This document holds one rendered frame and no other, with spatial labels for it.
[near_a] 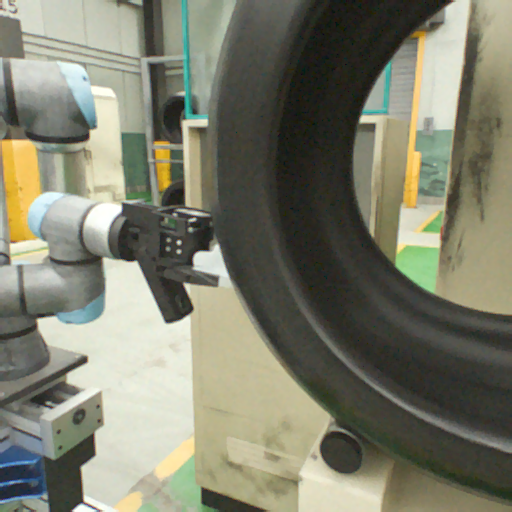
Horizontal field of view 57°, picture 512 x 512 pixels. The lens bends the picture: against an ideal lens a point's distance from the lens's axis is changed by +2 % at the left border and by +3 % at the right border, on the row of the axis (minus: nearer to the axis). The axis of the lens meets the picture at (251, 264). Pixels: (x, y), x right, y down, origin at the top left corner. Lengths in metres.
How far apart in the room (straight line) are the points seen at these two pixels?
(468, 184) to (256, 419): 0.97
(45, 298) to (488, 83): 0.70
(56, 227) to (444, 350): 0.56
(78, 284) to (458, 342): 0.54
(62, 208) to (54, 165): 0.30
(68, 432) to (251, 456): 0.66
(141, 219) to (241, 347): 0.84
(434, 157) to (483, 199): 9.07
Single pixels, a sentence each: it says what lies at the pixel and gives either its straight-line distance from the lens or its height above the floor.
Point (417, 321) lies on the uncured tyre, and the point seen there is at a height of 0.97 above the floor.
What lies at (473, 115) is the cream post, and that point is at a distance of 0.79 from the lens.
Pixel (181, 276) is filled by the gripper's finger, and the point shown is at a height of 1.05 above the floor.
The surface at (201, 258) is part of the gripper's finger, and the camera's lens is 0.58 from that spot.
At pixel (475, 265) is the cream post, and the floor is 1.02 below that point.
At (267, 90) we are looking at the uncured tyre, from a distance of 0.41.
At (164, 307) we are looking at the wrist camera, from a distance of 0.65.
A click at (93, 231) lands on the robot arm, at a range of 0.66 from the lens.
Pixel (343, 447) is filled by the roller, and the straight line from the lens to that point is 0.52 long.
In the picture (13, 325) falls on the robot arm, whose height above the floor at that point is 0.83.
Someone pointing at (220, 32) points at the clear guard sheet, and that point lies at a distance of 1.36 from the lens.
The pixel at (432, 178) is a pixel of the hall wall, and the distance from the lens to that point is 9.87.
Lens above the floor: 1.21
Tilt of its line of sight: 15 degrees down
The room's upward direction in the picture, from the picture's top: straight up
